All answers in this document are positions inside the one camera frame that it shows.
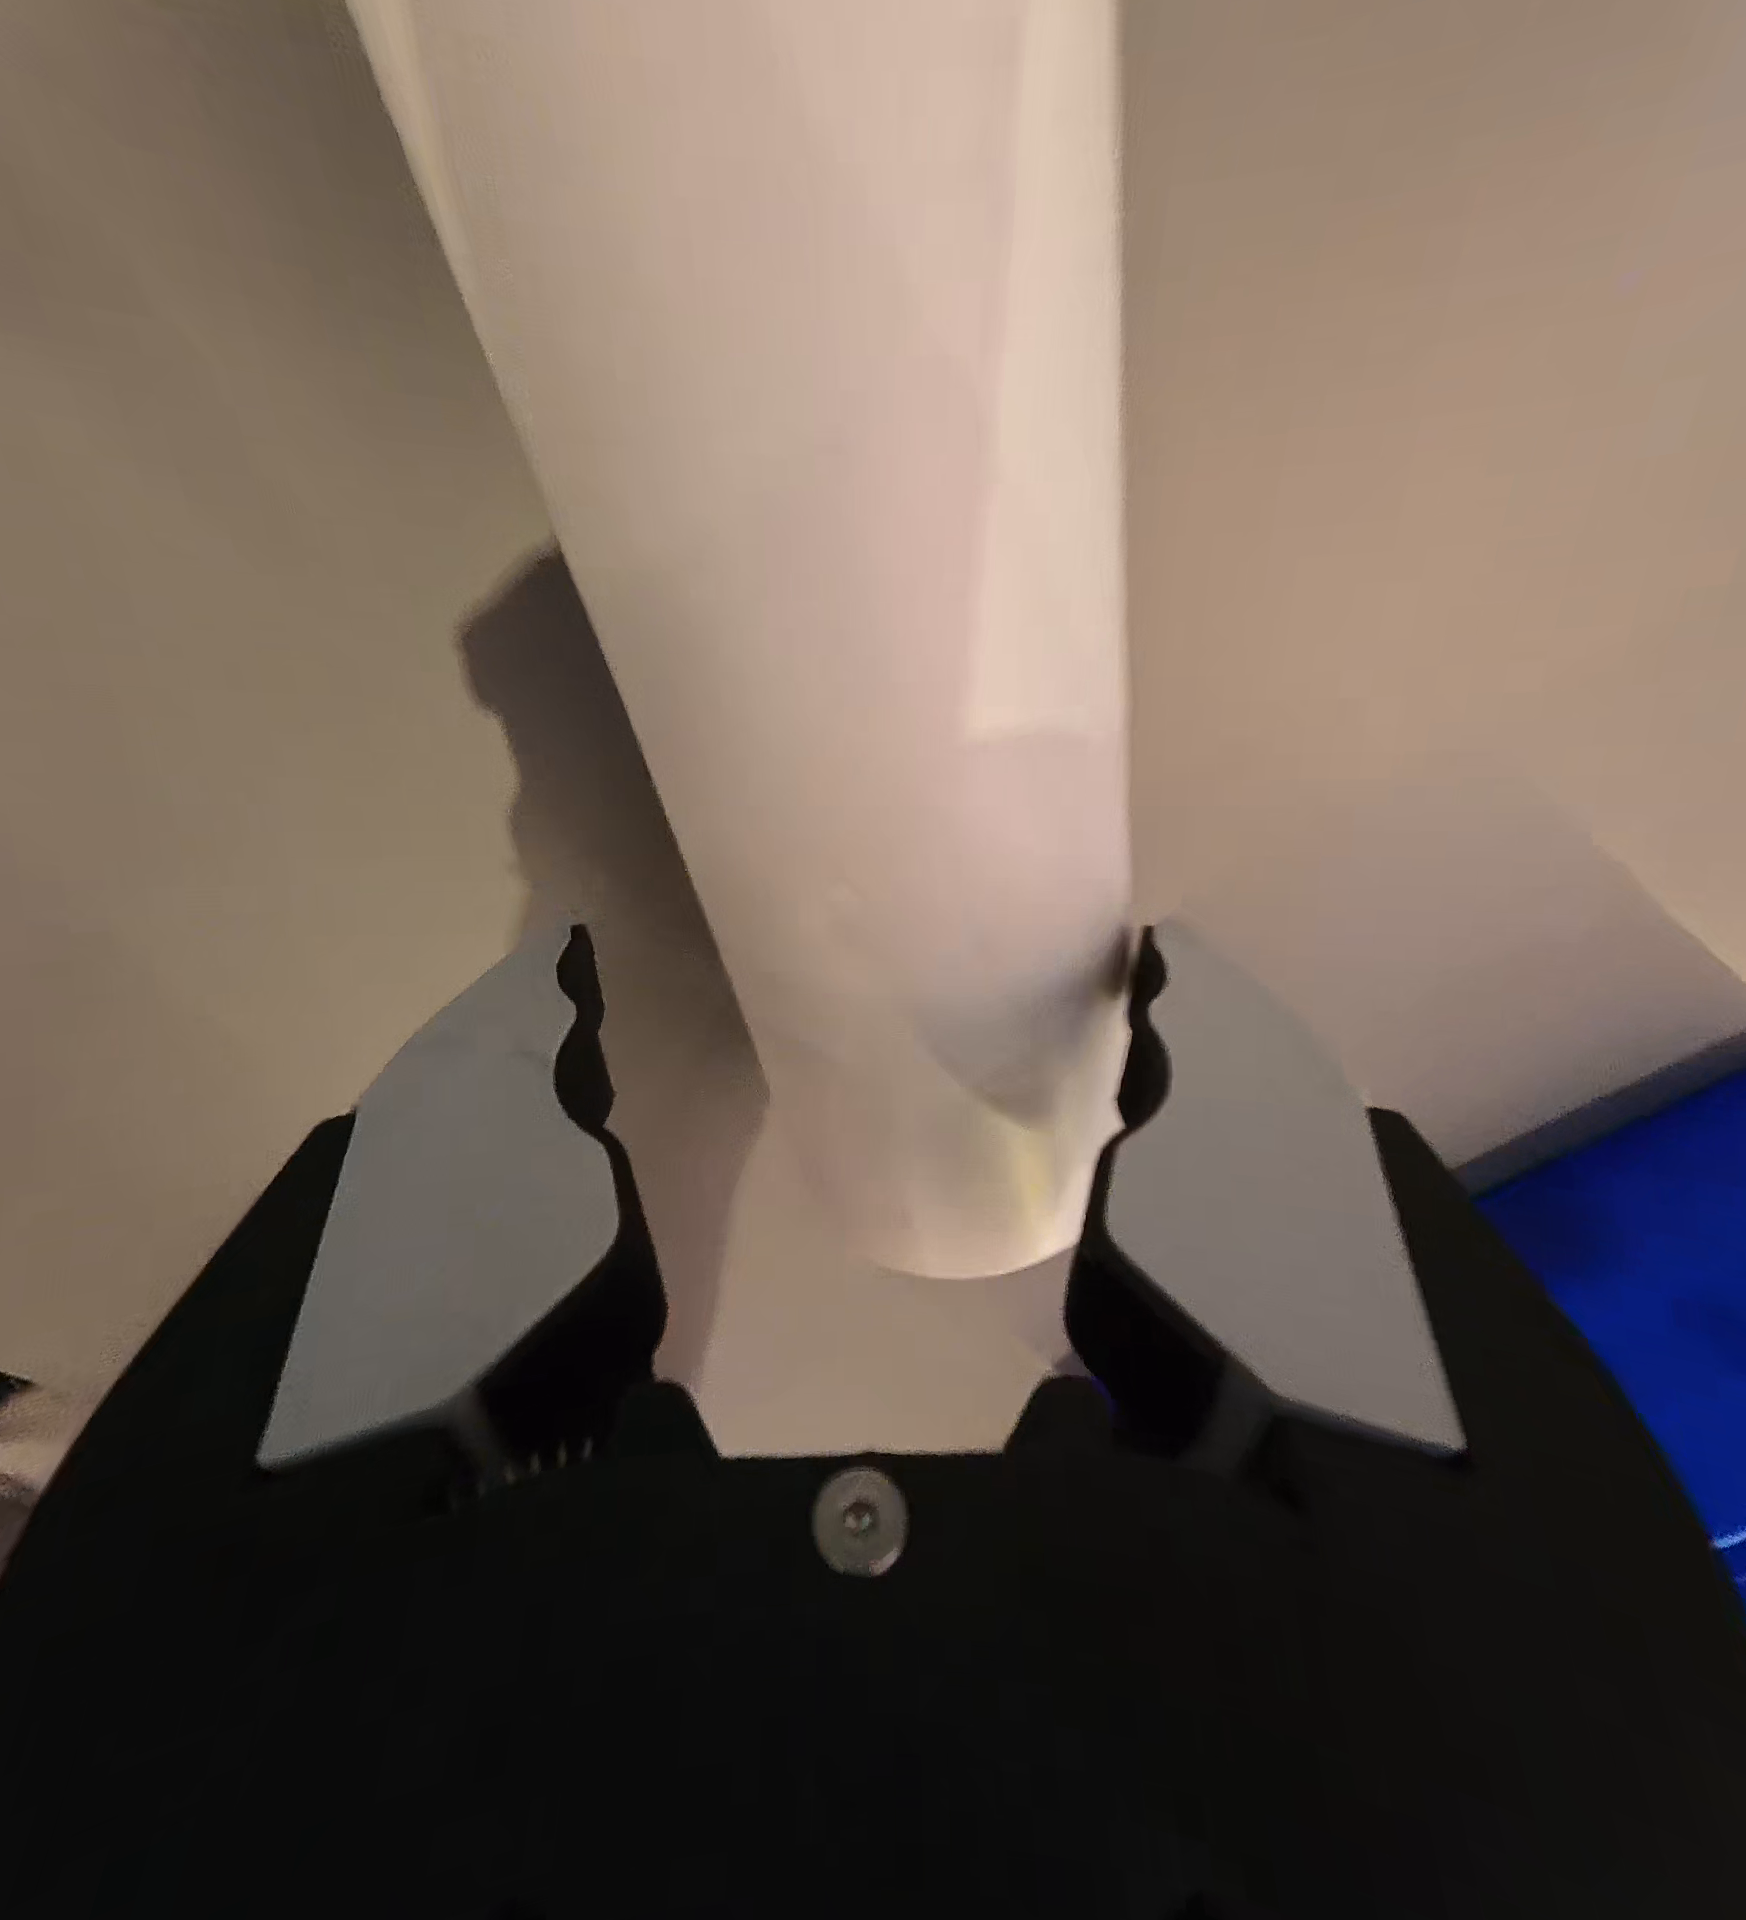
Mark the blue plastic bin with tag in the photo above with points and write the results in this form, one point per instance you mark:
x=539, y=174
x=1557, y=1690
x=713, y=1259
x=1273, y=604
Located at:
x=1683, y=1305

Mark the grey desk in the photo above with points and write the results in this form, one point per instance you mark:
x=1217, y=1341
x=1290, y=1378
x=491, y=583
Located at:
x=137, y=599

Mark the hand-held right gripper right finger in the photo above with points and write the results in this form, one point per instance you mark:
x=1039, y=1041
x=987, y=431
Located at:
x=1264, y=1232

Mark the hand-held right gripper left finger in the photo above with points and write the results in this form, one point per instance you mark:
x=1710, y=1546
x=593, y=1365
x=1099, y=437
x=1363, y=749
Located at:
x=453, y=1232

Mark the white bottle with black cap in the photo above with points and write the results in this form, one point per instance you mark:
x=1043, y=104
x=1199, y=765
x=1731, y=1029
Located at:
x=812, y=599

